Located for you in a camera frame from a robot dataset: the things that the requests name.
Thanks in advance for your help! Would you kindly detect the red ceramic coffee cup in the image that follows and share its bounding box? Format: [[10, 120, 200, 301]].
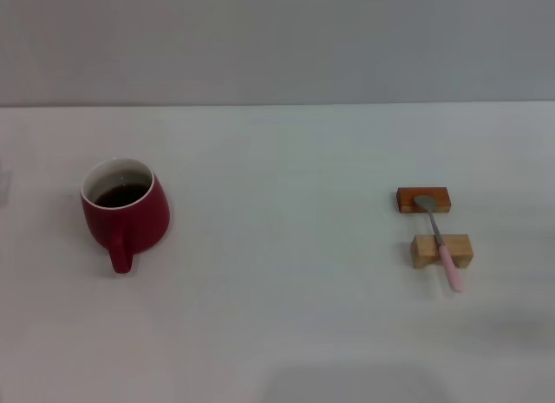
[[80, 156, 171, 275]]

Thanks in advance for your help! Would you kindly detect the pink handled metal spoon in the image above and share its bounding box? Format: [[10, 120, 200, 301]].
[[412, 194, 465, 294]]

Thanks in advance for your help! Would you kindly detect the light wooden arch block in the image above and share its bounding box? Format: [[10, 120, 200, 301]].
[[410, 233, 473, 270]]

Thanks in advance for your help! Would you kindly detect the dark brown wooden block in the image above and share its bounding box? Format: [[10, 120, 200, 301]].
[[396, 186, 454, 215]]

